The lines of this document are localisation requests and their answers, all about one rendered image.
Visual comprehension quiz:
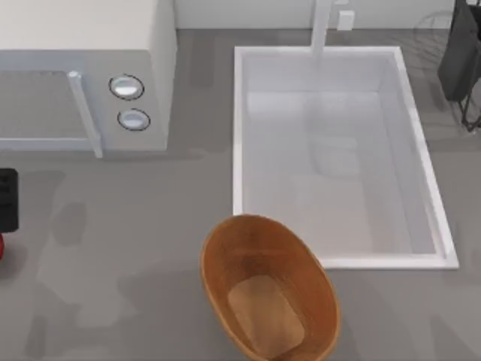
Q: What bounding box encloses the large round microwave knob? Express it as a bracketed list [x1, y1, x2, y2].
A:
[108, 74, 145, 102]

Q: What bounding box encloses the microwave oven door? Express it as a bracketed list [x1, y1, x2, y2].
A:
[0, 69, 103, 159]

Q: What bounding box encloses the pale microwave door handle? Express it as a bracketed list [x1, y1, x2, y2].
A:
[67, 70, 104, 159]

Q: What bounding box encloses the small round microwave knob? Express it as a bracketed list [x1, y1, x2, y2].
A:
[116, 108, 152, 132]

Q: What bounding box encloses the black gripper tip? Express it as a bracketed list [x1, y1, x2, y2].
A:
[0, 168, 20, 234]

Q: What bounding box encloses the white sink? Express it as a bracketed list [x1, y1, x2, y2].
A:
[231, 45, 461, 272]

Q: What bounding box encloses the small white tap lever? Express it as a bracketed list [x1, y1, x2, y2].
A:
[337, 10, 355, 32]

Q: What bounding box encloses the brown wooden basket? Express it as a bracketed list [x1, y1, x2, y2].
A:
[199, 214, 341, 361]

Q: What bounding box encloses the pale microwave oven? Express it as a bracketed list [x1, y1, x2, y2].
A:
[0, 0, 178, 159]

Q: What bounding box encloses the tall white tap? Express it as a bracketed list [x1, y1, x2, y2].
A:
[310, 0, 332, 58]

